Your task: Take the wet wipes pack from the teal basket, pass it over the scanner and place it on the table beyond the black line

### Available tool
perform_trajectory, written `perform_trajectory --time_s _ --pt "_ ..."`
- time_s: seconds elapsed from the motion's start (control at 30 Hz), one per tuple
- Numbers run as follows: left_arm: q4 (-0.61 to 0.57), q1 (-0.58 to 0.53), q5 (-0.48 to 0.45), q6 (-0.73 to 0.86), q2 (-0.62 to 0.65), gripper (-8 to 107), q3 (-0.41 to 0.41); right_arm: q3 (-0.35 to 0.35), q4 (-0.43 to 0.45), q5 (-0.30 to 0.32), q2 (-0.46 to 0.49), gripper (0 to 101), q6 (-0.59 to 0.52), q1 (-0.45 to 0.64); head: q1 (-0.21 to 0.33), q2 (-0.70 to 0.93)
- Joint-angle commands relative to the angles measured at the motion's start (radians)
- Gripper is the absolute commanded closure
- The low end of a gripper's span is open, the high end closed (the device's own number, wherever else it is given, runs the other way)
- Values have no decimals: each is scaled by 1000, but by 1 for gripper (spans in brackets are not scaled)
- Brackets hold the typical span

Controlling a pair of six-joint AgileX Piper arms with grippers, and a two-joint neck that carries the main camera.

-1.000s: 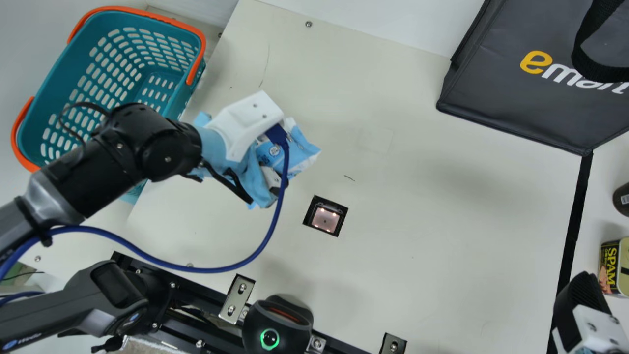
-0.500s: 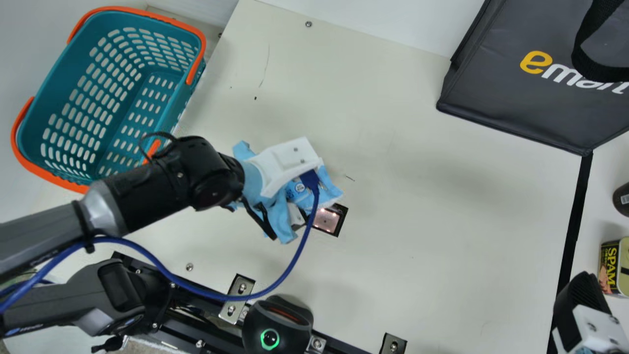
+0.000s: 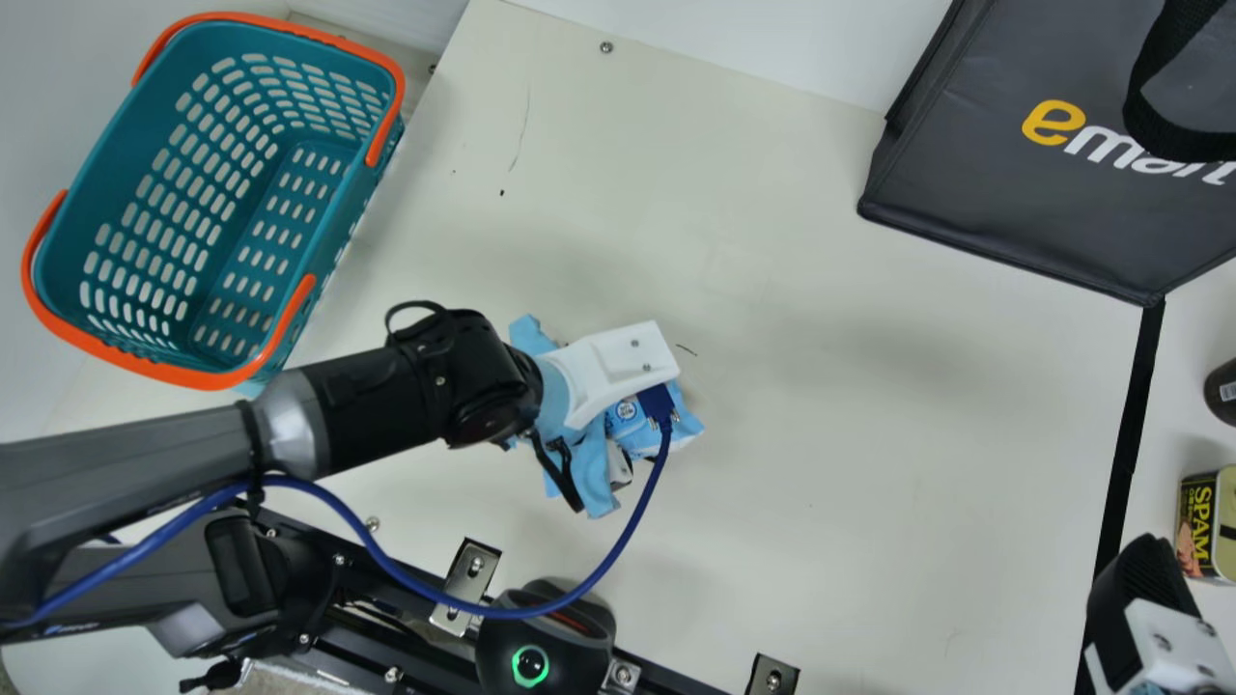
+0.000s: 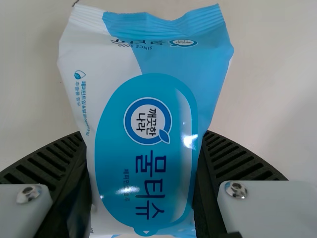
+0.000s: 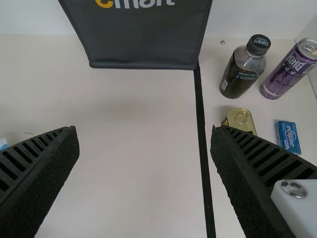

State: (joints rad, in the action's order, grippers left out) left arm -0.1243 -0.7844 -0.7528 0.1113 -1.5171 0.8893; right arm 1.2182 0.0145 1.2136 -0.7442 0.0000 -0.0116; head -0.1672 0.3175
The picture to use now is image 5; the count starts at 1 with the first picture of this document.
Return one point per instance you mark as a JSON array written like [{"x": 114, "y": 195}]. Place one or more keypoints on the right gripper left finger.
[{"x": 37, "y": 173}]

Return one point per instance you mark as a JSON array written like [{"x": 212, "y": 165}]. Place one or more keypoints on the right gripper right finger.
[{"x": 247, "y": 178}]

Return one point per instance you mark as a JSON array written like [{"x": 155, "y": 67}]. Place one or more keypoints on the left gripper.
[{"x": 3, "y": 147}]

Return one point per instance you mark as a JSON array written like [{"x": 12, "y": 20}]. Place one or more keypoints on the small blue box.
[{"x": 288, "y": 137}]

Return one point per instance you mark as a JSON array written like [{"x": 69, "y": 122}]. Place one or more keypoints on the gold rectangular tin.
[{"x": 241, "y": 119}]

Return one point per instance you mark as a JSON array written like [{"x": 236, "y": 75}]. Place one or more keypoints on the black strip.
[{"x": 201, "y": 124}]

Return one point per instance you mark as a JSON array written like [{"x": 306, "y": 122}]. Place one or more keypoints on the dark coffee bottle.
[{"x": 237, "y": 74}]

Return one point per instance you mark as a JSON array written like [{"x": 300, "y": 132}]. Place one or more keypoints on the purple can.
[{"x": 284, "y": 72}]

